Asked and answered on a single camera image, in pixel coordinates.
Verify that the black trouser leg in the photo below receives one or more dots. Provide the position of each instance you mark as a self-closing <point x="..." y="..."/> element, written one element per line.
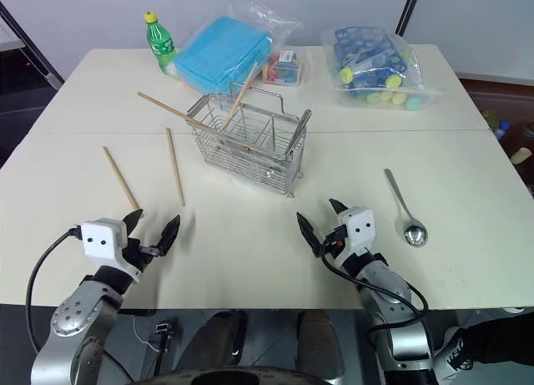
<point x="500" y="335"/>

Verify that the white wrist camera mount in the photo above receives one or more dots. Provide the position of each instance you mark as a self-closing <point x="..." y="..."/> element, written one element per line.
<point x="359" y="226"/>
<point x="100" y="239"/>

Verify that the black and white sneaker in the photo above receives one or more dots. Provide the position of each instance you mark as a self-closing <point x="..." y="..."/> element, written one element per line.
<point x="454" y="356"/>

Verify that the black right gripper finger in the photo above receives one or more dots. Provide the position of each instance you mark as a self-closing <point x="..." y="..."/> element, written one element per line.
<point x="338" y="207"/>
<point x="309" y="234"/>

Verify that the blue box in plastic bag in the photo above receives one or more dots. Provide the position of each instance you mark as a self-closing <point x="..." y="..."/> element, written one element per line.
<point x="258" y="13"/>

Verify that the blue plastic rack bundle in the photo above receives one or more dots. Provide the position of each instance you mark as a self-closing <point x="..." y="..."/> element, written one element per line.
<point x="367" y="47"/>

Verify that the beige oval object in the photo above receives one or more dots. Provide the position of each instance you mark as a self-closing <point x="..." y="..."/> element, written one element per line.
<point x="521" y="156"/>

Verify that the small black clamp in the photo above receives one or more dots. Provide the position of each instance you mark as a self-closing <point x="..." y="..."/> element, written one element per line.
<point x="160" y="339"/>

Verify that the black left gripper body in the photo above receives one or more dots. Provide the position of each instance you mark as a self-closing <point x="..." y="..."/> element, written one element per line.
<point x="139" y="251"/>

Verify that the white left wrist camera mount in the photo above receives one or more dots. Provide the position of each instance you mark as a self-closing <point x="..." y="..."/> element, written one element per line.
<point x="100" y="239"/>

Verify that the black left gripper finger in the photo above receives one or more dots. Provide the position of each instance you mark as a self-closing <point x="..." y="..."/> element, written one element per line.
<point x="170" y="234"/>
<point x="133" y="223"/>

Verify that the wooden chopstick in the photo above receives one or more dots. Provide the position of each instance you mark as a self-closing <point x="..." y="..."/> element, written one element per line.
<point x="121" y="178"/>
<point x="162" y="105"/>
<point x="244" y="88"/>
<point x="175" y="167"/>

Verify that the clear zip bag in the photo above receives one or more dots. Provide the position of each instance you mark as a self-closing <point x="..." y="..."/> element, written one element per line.
<point x="421" y="82"/>

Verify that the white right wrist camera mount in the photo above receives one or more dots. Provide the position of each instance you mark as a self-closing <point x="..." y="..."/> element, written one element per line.
<point x="359" y="226"/>

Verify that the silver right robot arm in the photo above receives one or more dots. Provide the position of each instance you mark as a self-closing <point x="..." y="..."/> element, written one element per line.
<point x="388" y="285"/>

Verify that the pale green foam disc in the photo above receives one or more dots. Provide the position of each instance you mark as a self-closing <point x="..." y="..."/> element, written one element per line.
<point x="412" y="105"/>

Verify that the green plastic soda bottle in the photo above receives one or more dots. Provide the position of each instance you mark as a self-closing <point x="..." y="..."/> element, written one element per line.
<point x="160" y="47"/>

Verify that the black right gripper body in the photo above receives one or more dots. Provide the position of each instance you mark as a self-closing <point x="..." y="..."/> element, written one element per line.
<point x="336" y="238"/>

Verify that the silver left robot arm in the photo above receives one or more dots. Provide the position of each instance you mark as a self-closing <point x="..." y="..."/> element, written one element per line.
<point x="71" y="314"/>

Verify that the teal plastic container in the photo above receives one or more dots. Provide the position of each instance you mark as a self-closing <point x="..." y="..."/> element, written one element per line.
<point x="221" y="55"/>

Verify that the yellow foam disc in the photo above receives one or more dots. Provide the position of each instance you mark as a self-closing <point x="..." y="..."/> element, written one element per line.
<point x="346" y="76"/>
<point x="398" y="97"/>
<point x="392" y="81"/>

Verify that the black stand pole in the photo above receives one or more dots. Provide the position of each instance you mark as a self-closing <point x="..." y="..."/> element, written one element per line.
<point x="37" y="55"/>
<point x="405" y="13"/>

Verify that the clear box of colourful pieces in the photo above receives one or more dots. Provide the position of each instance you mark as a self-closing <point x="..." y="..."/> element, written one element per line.
<point x="283" y="69"/>

